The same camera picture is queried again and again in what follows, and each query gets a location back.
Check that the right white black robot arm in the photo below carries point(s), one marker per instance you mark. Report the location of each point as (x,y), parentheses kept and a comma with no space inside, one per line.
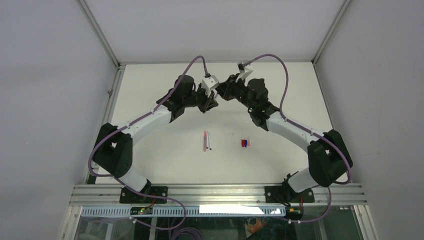
(328,157)

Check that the aluminium front rail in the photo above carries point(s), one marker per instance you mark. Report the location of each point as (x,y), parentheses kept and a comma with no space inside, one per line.
(213,194)

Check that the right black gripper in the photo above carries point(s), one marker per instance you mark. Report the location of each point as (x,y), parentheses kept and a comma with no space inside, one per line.
(225,90)

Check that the blue tipped white pen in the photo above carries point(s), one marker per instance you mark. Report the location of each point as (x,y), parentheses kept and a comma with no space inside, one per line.
(210,141)

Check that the white slotted cable duct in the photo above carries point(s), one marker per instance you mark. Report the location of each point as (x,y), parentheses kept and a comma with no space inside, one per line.
(189,211)

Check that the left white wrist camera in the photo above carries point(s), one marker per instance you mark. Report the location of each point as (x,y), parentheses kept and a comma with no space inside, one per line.
(209,83)

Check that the orange object below table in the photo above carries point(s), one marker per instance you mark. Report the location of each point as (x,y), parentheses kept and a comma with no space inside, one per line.
(254,224)

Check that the pink pen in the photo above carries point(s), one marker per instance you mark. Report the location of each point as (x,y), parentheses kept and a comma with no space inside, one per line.
(205,141)

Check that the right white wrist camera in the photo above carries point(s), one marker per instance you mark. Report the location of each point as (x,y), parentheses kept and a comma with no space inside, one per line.
(244,71)

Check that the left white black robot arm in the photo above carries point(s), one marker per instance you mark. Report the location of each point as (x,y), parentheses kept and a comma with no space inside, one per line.
(113,150)

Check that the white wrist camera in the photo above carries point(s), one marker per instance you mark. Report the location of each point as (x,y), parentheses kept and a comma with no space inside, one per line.
(244,71)
(209,83)

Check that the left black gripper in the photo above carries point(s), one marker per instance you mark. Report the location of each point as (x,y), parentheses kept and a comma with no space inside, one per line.
(209,102)

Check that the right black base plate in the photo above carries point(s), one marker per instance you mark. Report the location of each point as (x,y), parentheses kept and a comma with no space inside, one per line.
(282,194)

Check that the red tipped white pen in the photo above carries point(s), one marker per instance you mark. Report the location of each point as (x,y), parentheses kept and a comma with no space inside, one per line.
(207,140)

